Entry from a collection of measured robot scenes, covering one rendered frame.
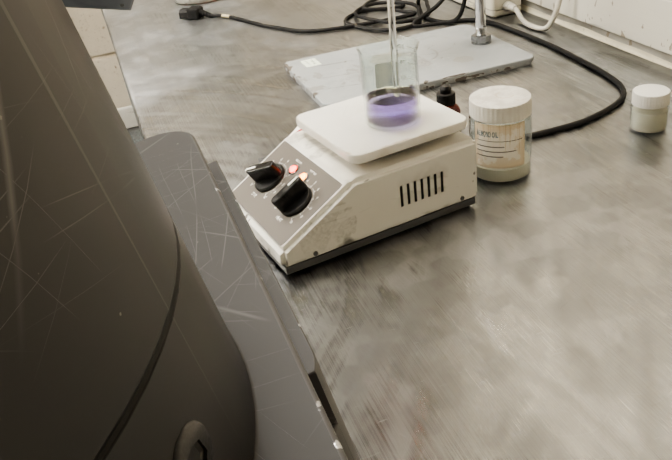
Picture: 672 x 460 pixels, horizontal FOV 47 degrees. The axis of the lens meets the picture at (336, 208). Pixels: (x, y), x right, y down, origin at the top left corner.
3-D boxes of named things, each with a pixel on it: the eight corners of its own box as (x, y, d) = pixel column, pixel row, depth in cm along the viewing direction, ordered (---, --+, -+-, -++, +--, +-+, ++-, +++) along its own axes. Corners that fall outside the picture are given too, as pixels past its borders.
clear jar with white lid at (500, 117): (472, 158, 80) (470, 85, 77) (531, 157, 79) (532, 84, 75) (468, 185, 75) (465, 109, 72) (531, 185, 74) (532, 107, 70)
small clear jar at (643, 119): (632, 120, 84) (635, 82, 82) (669, 123, 83) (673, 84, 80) (625, 134, 81) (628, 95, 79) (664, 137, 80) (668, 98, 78)
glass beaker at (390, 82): (351, 127, 70) (342, 40, 66) (396, 108, 72) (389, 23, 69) (395, 144, 65) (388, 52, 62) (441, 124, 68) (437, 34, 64)
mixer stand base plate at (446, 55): (325, 112, 96) (324, 104, 95) (282, 68, 113) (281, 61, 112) (537, 63, 103) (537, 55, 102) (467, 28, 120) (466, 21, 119)
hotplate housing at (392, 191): (286, 281, 64) (271, 197, 60) (230, 219, 75) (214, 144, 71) (499, 199, 72) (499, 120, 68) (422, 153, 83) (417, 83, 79)
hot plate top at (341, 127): (354, 167, 64) (353, 157, 63) (292, 124, 73) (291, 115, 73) (472, 127, 68) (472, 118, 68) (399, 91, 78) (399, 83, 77)
